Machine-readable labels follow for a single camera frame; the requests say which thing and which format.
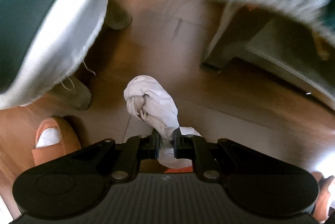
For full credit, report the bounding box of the brown slipper with sock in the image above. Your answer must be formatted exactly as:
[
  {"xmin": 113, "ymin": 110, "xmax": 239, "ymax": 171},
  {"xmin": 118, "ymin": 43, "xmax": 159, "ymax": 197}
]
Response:
[{"xmin": 32, "ymin": 116, "xmax": 81, "ymax": 166}]

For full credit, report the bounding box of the white knotted cloth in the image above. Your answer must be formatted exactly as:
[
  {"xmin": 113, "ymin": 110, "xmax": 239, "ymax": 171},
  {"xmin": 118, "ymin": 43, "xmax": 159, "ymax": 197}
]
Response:
[{"xmin": 124, "ymin": 75, "xmax": 193, "ymax": 172}]

